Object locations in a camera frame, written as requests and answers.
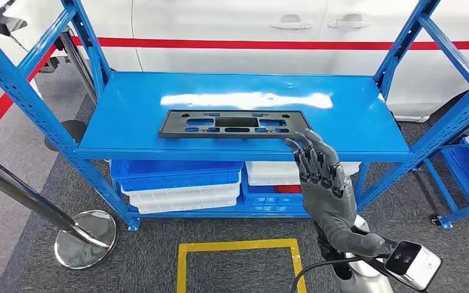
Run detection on blue metal shelf rack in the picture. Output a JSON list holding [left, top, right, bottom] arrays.
[[0, 0, 469, 232]]

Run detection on white car with red stripe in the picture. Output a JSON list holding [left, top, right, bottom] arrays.
[[0, 0, 469, 122]]

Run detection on black plastic plate bracket part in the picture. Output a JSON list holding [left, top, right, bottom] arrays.
[[158, 109, 313, 140]]

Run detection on red flat item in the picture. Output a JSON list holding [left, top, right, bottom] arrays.
[[274, 184, 302, 194]]

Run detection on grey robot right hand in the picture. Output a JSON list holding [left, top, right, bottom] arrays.
[[285, 128, 387, 258]]

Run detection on blue plastic bin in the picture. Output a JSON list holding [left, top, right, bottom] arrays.
[[110, 159, 244, 192], [241, 170, 304, 206]]

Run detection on grey metal pole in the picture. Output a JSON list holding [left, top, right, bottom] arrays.
[[58, 29, 98, 104]]

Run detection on black camera cable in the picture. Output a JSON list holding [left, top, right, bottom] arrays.
[[291, 258, 389, 293]]

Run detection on chrome stanchion post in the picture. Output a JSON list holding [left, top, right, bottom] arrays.
[[0, 146, 118, 270]]

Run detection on yellow floor tape square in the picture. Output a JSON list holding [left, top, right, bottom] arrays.
[[176, 238, 308, 293]]

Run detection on black stanchion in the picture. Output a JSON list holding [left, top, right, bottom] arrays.
[[43, 119, 88, 153]]

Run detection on white car door handle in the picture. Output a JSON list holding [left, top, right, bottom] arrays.
[[270, 14, 313, 31], [326, 13, 372, 29]]

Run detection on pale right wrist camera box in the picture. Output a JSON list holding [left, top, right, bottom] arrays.
[[384, 241, 442, 291]]

